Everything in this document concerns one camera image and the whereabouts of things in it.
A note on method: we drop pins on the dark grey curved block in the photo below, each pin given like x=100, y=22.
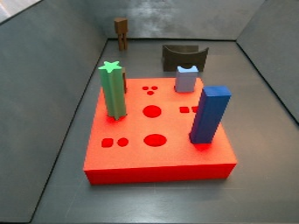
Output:
x=183, y=56

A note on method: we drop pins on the light blue notched peg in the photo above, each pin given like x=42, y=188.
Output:
x=186, y=79

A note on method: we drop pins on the green star peg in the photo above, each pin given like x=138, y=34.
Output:
x=112, y=84

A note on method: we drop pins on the blue rectangular peg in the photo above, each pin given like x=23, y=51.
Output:
x=212, y=104

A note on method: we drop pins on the brown three prong object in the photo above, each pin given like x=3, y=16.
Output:
x=122, y=29

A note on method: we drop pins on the red peg board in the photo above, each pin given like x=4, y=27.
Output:
x=144, y=147

